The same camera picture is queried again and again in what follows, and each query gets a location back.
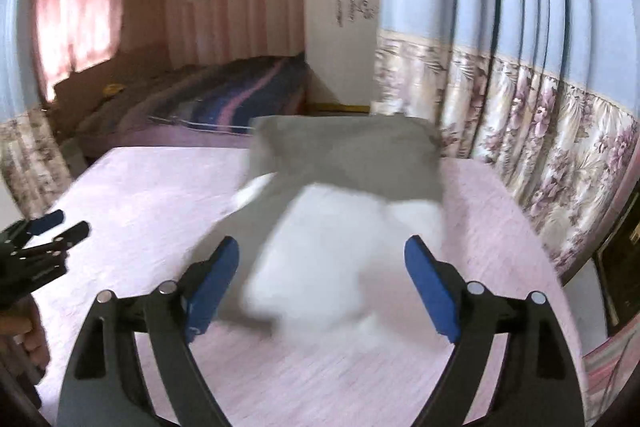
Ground bed with pink floral sheet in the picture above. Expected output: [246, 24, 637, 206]
[35, 147, 586, 427]

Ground pink window curtain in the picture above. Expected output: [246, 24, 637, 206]
[32, 0, 123, 100]

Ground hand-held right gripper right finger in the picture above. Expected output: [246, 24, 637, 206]
[404, 234, 586, 427]

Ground wide blue floral curtain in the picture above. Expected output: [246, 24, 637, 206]
[372, 0, 640, 280]

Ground olive jacket with white lining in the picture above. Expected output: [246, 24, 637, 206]
[192, 114, 448, 343]

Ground pink striped cloth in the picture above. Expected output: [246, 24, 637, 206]
[582, 337, 640, 413]

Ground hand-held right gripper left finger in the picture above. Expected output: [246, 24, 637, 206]
[56, 236, 241, 427]

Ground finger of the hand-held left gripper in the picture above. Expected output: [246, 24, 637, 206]
[15, 208, 66, 239]
[24, 221, 92, 260]

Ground purple pink striped blanket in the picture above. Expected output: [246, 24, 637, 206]
[147, 54, 307, 138]

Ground dark framed cabinet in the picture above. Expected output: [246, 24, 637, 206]
[592, 202, 640, 338]

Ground brown covered bed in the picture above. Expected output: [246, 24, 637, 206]
[52, 44, 201, 158]

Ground white wardrobe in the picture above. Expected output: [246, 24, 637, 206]
[302, 0, 386, 112]

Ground narrow blue floral curtain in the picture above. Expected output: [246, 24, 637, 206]
[0, 0, 76, 218]

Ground person's left hand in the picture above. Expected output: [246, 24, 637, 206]
[0, 294, 51, 378]

